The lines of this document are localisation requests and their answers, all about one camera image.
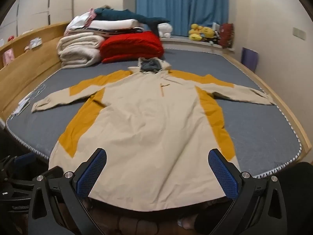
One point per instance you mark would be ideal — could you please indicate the white plush toy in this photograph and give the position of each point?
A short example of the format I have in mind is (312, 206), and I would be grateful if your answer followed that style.
(165, 29)

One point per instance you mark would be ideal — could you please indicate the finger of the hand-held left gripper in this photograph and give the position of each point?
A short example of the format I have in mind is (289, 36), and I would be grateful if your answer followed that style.
(55, 170)
(24, 159)

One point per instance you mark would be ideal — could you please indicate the teal shark plush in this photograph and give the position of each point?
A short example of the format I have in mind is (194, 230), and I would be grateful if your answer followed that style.
(117, 13)

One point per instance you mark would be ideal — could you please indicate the pink and white folded cloth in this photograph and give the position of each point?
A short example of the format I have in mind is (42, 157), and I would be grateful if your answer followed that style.
(78, 22)

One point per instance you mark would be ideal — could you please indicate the white wall switch panel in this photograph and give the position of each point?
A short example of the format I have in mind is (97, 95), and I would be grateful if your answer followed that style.
(299, 33)

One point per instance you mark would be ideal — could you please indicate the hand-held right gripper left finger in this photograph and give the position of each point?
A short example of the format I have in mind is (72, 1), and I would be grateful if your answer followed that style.
(91, 173)

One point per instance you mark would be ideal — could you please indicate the pink box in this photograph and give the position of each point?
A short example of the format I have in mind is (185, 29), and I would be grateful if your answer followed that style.
(7, 57)

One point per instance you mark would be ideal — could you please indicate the white tissue pack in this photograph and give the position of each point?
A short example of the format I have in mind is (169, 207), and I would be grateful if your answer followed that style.
(34, 43)

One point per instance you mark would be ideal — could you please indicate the person's foot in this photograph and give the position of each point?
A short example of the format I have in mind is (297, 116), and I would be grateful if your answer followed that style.
(185, 224)

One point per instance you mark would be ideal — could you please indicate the red folded blanket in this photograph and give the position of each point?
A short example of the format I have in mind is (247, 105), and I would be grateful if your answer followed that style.
(132, 46)

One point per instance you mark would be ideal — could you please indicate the white wardrobe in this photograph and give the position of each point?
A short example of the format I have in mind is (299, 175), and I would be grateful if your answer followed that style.
(36, 2)

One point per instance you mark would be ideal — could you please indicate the white phone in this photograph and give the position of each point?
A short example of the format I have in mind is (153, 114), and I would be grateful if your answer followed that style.
(22, 105)

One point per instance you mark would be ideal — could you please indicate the yellow plush toy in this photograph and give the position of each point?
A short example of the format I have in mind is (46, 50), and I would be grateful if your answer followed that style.
(208, 31)
(195, 32)

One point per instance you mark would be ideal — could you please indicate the wooden bed frame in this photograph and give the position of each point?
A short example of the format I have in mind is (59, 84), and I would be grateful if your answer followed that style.
(29, 61)

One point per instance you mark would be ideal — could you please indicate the dark red bag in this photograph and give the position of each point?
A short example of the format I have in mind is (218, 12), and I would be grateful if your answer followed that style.
(226, 35)

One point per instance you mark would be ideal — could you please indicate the grey quilted mattress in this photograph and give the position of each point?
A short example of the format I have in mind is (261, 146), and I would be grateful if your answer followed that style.
(256, 127)

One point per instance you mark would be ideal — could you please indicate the beige and yellow hooded jacket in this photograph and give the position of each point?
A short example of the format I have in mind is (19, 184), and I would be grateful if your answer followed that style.
(151, 132)

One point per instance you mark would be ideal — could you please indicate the white window ledge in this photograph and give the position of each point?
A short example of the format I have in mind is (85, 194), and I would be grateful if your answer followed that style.
(181, 42)

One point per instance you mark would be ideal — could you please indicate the white fleece folded blanket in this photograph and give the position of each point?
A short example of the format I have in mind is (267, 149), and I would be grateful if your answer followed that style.
(78, 51)

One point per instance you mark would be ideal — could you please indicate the blue curtain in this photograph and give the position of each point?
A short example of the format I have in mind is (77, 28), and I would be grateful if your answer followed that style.
(181, 5)

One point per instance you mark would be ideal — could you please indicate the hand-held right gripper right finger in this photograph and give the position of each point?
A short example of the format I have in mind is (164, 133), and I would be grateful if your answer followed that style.
(223, 173)

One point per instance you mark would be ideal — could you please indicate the dark patterned folded sheet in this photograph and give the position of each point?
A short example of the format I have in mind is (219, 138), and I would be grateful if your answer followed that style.
(122, 32)

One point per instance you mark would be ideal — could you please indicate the white folded quilt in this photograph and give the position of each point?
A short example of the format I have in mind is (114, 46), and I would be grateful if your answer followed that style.
(112, 24)

